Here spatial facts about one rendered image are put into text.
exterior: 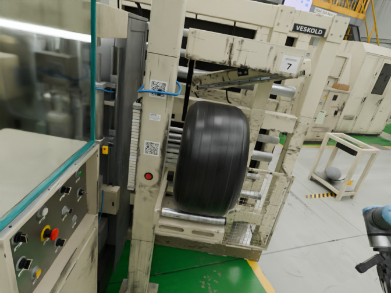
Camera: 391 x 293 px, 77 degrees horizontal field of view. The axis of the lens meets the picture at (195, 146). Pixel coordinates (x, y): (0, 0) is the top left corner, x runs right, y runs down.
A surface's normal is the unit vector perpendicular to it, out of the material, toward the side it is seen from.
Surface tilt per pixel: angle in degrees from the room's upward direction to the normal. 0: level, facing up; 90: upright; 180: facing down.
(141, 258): 90
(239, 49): 90
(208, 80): 90
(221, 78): 90
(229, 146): 52
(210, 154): 61
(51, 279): 0
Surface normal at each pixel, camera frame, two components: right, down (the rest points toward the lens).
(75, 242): 0.17, -0.90
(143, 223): -0.04, 0.40
